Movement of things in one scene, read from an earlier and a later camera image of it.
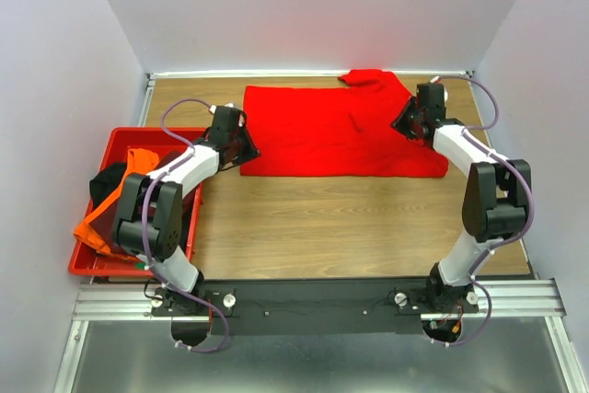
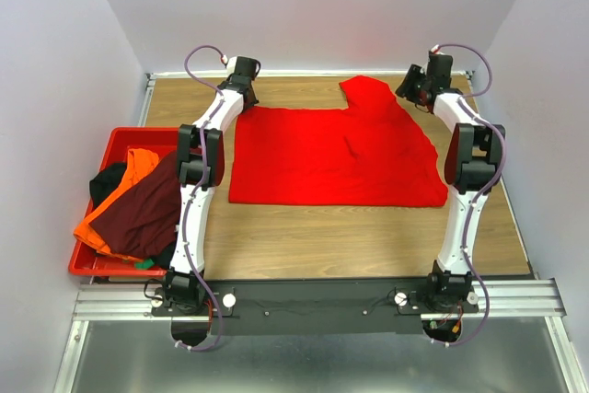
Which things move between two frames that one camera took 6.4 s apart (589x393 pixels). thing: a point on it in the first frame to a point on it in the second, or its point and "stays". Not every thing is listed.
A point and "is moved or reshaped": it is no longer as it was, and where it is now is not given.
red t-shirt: (344, 131) is moved or reshaped
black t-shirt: (105, 181) stays
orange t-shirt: (139, 161) stays
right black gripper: (398, 123) to (414, 74)
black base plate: (313, 306) stays
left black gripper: (251, 152) to (252, 102)
